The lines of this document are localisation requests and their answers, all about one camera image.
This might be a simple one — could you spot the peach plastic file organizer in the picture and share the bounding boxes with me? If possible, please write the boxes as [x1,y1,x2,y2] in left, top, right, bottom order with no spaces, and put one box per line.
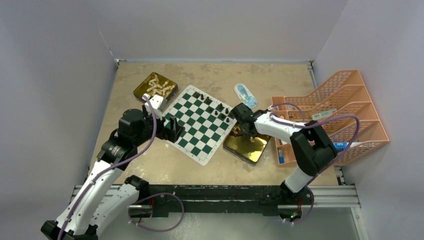
[271,70,389,166]

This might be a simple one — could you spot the brown chess pieces pile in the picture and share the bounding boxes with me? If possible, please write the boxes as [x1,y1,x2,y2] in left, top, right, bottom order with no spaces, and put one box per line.
[230,126,244,137]

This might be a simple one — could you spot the white chess pieces pile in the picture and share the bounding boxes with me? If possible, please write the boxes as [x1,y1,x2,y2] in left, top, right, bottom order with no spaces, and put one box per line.
[146,74,177,97]

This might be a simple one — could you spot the gold tin white pieces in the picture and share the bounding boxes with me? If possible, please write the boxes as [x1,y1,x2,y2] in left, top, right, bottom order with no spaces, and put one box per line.
[133,72,179,109]

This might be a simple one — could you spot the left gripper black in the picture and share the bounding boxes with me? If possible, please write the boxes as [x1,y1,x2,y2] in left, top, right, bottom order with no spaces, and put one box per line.
[133,104,184,147]

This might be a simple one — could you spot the blue white packaged item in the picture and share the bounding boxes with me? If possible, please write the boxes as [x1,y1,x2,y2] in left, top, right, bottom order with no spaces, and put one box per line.
[233,83,258,109]

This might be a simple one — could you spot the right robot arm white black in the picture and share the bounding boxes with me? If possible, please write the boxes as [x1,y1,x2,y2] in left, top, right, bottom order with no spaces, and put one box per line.
[230,103,338,204]

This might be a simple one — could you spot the blue box in organizer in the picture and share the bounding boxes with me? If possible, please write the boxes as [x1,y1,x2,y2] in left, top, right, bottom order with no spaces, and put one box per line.
[333,142,361,152]

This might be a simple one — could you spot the black metal base frame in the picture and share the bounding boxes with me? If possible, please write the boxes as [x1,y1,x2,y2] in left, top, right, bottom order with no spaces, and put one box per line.
[125,183,316,220]

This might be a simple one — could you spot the white label card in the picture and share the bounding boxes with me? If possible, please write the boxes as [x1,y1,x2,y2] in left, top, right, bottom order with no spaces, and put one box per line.
[311,108,337,122]

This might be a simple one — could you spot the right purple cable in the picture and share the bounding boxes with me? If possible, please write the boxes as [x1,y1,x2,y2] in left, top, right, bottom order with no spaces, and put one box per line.
[268,102,361,226]

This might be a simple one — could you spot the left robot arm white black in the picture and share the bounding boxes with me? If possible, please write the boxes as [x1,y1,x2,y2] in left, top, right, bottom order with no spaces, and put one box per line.
[40,108,185,240]

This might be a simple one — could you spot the blue capped tube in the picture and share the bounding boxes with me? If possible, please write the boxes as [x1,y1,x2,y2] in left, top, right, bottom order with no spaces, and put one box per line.
[278,149,285,164]

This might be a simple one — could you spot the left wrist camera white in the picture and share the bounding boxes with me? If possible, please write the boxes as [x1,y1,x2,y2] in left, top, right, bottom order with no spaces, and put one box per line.
[142,93,168,119]

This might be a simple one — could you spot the green white chess mat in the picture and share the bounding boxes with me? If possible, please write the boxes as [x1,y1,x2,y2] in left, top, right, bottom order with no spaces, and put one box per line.
[162,85,237,166]

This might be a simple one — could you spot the gold tin brown pieces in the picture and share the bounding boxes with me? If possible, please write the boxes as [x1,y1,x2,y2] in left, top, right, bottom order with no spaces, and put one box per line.
[223,123,271,166]

